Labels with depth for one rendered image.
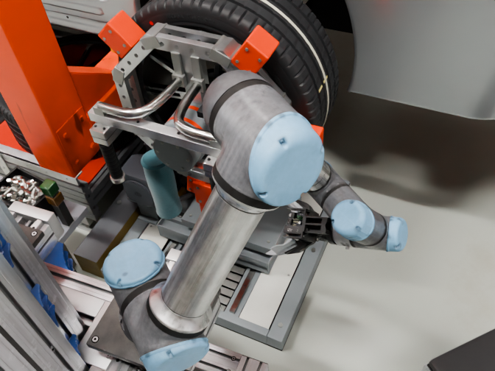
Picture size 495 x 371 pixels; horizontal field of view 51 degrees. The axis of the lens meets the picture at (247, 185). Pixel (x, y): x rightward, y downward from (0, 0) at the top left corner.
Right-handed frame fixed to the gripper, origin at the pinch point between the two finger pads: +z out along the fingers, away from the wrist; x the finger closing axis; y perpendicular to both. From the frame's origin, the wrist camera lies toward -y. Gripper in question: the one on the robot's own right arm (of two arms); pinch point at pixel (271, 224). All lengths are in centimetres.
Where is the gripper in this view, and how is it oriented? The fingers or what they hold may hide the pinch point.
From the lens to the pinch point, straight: 132.0
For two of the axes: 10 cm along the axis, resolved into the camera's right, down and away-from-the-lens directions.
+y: -5.9, -2.4, -7.7
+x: -1.6, 9.7, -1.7
